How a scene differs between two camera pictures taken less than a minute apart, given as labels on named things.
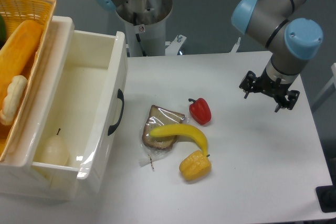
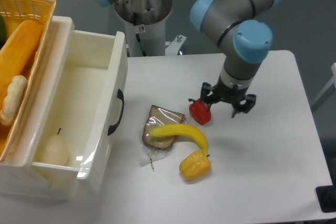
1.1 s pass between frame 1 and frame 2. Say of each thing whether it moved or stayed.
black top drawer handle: stayed
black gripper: moved
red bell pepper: stayed
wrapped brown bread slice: stayed
